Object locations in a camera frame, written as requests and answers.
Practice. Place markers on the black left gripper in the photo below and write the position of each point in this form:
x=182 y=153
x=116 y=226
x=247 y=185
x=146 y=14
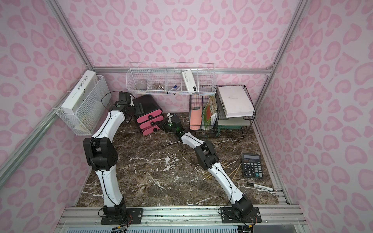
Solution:
x=127 y=97

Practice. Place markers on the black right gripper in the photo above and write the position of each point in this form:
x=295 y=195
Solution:
x=174 y=118

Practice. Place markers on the pink top drawer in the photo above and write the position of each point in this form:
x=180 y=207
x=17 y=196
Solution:
x=148 y=116

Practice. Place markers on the black pink drawer cabinet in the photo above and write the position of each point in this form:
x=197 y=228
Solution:
x=148 y=103

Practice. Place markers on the pink bottom drawer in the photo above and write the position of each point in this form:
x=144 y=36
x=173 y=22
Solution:
x=152 y=129

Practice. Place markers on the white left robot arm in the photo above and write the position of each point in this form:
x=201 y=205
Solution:
x=102 y=156

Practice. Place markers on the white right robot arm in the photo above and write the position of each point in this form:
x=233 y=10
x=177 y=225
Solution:
x=241 y=209

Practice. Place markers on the pink folder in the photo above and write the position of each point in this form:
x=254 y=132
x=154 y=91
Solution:
x=195 y=119

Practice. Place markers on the green red booklet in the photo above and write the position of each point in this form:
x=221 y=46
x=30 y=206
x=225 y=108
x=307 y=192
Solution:
x=210 y=114

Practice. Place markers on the white box in basket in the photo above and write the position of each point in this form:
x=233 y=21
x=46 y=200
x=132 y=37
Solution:
x=189 y=81

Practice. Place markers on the white book in side basket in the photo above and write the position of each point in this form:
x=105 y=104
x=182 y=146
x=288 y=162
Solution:
x=80 y=92

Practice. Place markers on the white paper stack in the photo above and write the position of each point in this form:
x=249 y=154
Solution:
x=235 y=101

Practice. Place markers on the black calculator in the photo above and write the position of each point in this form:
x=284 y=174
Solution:
x=252 y=166

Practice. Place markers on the black white marker pen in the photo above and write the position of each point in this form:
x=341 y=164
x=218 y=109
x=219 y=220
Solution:
x=261 y=187

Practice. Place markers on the black wire file rack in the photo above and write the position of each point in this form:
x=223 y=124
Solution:
x=197 y=101

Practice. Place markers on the white side wire basket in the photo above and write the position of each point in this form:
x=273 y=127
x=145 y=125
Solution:
x=85 y=120

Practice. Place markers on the white wire wall basket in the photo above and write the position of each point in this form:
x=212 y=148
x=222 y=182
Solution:
x=157 y=78

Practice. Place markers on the black wire paper tray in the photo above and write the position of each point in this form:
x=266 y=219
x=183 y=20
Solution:
x=235 y=127

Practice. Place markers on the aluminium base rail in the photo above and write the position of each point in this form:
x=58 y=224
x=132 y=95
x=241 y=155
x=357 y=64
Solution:
x=184 y=219

